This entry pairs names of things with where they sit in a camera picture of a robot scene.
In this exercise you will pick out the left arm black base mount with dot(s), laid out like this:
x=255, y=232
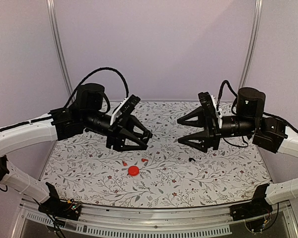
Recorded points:
x=54, y=206

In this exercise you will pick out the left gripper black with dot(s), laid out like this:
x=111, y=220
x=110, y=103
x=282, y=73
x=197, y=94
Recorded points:
x=115, y=136

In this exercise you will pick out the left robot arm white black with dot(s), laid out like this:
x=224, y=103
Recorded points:
x=124, y=132

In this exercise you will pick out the aluminium frame post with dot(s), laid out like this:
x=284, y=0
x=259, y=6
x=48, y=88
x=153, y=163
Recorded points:
x=252, y=42
x=58, y=45

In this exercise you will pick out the floral patterned table mat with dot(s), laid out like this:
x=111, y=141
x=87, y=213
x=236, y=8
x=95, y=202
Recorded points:
x=83, y=168

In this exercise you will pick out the aluminium frame post right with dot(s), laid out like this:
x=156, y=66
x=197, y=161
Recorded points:
x=252, y=42

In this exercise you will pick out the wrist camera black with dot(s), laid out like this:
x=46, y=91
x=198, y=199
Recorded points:
x=209, y=105
x=124, y=108

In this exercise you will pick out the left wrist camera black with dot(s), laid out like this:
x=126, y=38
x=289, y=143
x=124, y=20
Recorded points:
x=124, y=108

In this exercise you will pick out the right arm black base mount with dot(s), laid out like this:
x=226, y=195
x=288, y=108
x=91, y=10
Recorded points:
x=257, y=206

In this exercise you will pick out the red round charging case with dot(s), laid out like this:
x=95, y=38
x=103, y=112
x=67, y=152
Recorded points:
x=133, y=171

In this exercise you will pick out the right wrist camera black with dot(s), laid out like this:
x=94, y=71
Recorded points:
x=209, y=105

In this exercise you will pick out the aluminium frame post left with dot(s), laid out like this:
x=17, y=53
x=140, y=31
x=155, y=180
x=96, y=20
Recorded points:
x=58, y=45

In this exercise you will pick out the aluminium rail base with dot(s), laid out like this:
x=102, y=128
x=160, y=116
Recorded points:
x=98, y=221

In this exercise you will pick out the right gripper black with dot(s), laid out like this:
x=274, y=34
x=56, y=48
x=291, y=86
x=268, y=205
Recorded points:
x=212, y=134

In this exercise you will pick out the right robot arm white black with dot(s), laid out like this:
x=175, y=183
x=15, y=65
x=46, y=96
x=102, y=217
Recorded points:
x=265, y=130

